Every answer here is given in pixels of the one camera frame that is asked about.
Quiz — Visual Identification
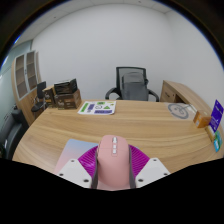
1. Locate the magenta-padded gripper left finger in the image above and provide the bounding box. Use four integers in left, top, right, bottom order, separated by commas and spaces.
54, 145, 101, 190

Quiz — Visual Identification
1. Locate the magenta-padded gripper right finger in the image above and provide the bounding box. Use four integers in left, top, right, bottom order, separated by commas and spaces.
128, 144, 172, 190

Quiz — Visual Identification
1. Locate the pink computer mouse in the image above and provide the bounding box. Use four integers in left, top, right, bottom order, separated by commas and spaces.
95, 134, 132, 190

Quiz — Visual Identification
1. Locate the green-purple printed paper sheet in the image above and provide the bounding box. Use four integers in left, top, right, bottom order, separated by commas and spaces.
77, 100, 117, 116

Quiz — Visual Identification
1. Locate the grey circle printed sheet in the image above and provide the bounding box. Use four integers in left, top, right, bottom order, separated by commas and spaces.
165, 102, 198, 121

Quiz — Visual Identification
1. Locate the tan wrapped packet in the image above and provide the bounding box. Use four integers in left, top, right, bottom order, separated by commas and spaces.
205, 125, 215, 142

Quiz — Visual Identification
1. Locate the orange-brown box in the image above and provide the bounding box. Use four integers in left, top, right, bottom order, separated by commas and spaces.
192, 110, 212, 129

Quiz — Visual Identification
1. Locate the green wipes packet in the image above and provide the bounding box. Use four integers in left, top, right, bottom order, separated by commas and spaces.
213, 129, 224, 153

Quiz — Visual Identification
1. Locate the black leather sofa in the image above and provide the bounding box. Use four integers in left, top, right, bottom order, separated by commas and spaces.
0, 105, 30, 160

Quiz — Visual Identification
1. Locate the small brown cardboard box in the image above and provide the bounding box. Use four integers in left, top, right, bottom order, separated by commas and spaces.
42, 85, 57, 108

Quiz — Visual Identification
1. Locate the small black chair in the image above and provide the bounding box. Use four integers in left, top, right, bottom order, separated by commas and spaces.
31, 80, 48, 118

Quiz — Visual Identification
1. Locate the wooden side desk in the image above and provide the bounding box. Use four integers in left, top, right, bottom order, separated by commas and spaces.
159, 79, 201, 108

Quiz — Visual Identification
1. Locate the black open box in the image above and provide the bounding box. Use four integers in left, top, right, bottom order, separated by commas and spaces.
53, 78, 79, 95

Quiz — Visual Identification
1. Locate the grey backpack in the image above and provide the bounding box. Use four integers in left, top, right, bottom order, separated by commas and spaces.
120, 72, 150, 102

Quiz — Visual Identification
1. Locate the purple standing pouch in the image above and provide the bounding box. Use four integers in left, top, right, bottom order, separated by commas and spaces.
208, 99, 224, 134

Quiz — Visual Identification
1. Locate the black mesh office chair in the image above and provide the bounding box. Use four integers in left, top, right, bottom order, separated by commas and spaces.
104, 66, 161, 103

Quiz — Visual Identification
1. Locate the wooden cabinet with glass doors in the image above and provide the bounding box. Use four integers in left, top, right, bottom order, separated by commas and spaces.
10, 49, 43, 127

